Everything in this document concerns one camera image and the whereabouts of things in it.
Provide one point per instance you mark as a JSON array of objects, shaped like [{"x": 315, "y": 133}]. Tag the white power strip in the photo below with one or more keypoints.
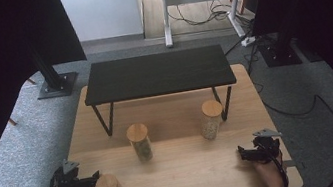
[{"x": 248, "y": 41}]

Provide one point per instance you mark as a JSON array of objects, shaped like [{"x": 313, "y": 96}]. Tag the black metal stand with base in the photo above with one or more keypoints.
[
  {"x": 57, "y": 85},
  {"x": 281, "y": 53}
]

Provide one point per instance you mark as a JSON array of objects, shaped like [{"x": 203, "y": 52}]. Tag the tall glass jar green contents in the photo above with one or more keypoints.
[{"x": 137, "y": 133}]

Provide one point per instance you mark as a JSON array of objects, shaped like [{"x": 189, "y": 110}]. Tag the black low shelf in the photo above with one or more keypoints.
[{"x": 158, "y": 74}]

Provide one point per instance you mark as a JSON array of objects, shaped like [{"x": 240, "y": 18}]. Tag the glass jar pale grains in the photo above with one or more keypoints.
[{"x": 212, "y": 109}]

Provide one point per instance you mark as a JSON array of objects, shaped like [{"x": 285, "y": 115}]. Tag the grey tape strip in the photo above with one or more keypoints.
[{"x": 293, "y": 164}]

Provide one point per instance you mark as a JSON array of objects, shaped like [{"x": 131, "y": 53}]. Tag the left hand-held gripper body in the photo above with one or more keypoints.
[{"x": 67, "y": 183}]

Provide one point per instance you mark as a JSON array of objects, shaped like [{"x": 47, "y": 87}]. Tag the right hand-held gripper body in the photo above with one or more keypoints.
[{"x": 266, "y": 146}]

